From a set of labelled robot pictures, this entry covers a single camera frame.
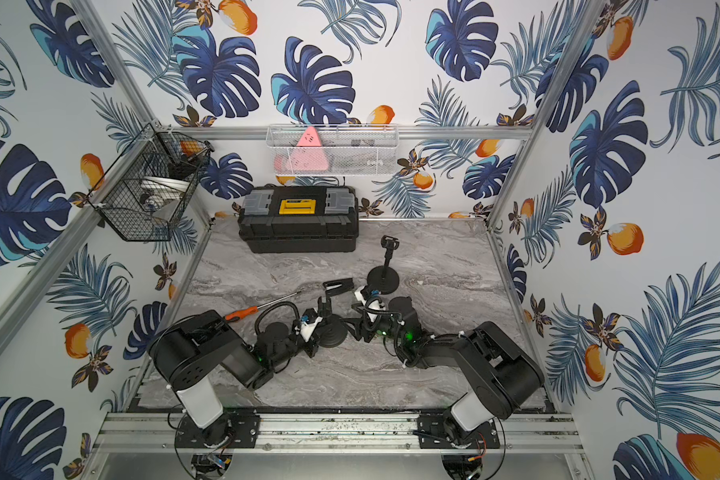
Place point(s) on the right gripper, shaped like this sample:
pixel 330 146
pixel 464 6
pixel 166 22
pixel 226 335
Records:
pixel 366 322

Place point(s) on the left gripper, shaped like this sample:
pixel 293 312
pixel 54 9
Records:
pixel 325 306

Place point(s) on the black round stand base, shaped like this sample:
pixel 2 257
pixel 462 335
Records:
pixel 331 333

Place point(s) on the black stand pole with clip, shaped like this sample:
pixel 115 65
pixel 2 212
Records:
pixel 390 244

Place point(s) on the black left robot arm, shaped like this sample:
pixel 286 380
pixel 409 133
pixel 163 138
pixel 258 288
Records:
pixel 285 312

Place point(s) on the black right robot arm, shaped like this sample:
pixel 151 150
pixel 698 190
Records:
pixel 500 374

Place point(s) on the black plastic toolbox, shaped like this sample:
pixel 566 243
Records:
pixel 300 219

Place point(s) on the pink triangular object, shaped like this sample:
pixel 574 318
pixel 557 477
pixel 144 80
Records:
pixel 307 156

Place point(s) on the orange handled screwdriver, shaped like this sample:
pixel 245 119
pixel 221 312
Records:
pixel 252 309

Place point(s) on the aluminium front rail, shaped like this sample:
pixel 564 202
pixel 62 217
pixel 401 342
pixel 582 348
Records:
pixel 353 433

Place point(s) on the white mesh wall basket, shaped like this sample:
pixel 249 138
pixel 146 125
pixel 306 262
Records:
pixel 353 149

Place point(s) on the black wire basket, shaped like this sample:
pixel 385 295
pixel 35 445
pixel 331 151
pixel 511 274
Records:
pixel 159 174

